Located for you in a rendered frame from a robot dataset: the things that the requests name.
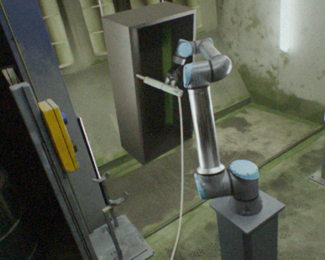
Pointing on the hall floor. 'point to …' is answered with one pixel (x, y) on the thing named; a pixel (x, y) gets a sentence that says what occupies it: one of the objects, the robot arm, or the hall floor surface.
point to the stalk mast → (52, 166)
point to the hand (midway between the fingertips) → (168, 88)
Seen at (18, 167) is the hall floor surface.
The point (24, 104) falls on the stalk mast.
